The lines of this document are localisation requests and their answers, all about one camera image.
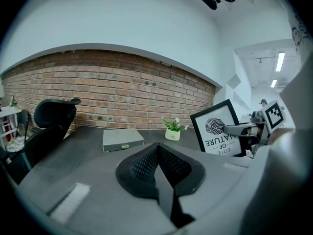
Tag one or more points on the black mesh office chair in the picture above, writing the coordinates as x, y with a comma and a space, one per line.
49, 136

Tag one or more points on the white pot with flowers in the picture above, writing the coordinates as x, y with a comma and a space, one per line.
172, 134

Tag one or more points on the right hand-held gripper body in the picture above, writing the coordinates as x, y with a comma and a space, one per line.
274, 116

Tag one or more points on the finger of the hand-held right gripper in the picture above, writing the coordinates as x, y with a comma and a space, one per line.
239, 130

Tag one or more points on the floral seat cushion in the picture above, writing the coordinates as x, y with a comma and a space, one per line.
14, 144

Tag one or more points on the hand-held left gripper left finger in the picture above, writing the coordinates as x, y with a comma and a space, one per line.
97, 192

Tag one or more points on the small black chair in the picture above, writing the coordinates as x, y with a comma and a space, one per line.
23, 121

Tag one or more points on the short ceiling light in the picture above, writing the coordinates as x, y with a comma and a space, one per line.
274, 83

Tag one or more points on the long ceiling light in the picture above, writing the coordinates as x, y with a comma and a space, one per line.
280, 61

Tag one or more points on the black framed nature print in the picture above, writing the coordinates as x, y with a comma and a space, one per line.
220, 111

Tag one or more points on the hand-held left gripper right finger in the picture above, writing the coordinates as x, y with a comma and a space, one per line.
215, 192

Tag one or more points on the grey box with gold clasp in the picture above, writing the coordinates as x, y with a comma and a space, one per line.
122, 138

